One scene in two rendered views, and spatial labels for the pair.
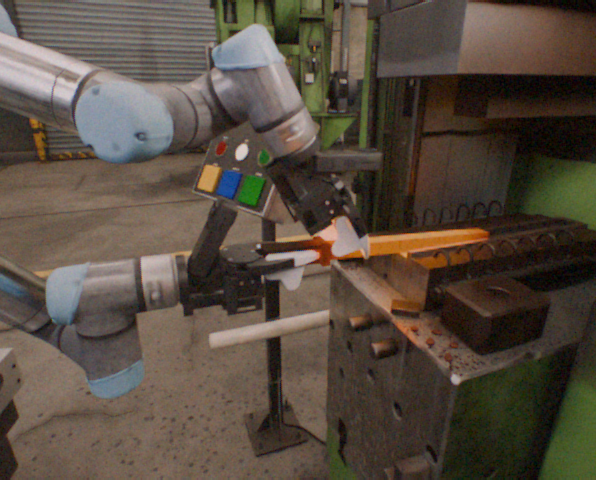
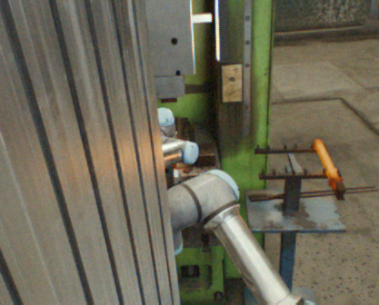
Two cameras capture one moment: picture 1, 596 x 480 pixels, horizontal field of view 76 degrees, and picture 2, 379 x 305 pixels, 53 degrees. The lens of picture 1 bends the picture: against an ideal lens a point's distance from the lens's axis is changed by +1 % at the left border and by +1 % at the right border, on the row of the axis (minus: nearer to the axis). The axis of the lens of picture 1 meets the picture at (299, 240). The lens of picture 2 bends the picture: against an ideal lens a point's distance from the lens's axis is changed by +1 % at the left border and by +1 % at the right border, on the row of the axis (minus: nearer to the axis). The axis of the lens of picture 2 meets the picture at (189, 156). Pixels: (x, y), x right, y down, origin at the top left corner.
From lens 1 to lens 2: 1.36 m
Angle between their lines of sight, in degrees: 61
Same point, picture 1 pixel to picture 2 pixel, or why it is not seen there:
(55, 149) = not seen: outside the picture
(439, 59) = (175, 93)
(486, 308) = (211, 152)
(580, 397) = (224, 162)
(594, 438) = (231, 169)
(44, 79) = (175, 152)
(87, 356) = (178, 238)
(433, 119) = not seen: hidden behind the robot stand
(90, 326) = not seen: hidden behind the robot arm
